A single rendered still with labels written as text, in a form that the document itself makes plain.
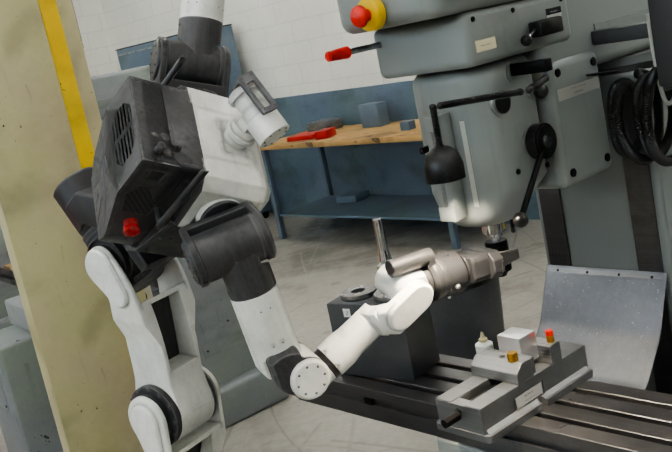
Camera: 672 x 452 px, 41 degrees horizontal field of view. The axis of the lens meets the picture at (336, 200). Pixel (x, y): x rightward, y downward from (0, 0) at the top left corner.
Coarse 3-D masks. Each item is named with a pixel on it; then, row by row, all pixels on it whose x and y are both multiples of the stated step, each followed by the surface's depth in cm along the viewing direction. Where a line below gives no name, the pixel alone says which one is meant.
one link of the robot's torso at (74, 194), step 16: (80, 176) 196; (64, 192) 195; (80, 192) 192; (64, 208) 197; (80, 208) 192; (80, 224) 194; (96, 224) 191; (144, 256) 186; (160, 256) 188; (144, 272) 191; (160, 272) 198; (144, 288) 201
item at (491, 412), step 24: (552, 360) 188; (576, 360) 193; (480, 384) 186; (504, 384) 183; (528, 384) 183; (552, 384) 188; (576, 384) 191; (456, 408) 179; (480, 408) 174; (504, 408) 179; (528, 408) 182; (456, 432) 181; (480, 432) 176; (504, 432) 176
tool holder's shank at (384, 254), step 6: (378, 222) 212; (378, 228) 212; (378, 234) 212; (384, 234) 213; (378, 240) 213; (384, 240) 213; (378, 246) 213; (384, 246) 213; (384, 252) 213; (384, 258) 213; (390, 258) 214
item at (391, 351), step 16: (352, 288) 225; (368, 288) 222; (336, 304) 220; (352, 304) 217; (368, 304) 214; (336, 320) 221; (416, 320) 213; (384, 336) 213; (400, 336) 210; (416, 336) 213; (432, 336) 218; (368, 352) 218; (384, 352) 214; (400, 352) 212; (416, 352) 212; (432, 352) 218; (352, 368) 222; (368, 368) 219; (384, 368) 216; (400, 368) 213; (416, 368) 212
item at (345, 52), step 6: (378, 42) 178; (342, 48) 171; (348, 48) 171; (354, 48) 173; (360, 48) 174; (366, 48) 175; (372, 48) 176; (330, 54) 169; (336, 54) 169; (342, 54) 170; (348, 54) 171; (330, 60) 169; (336, 60) 170
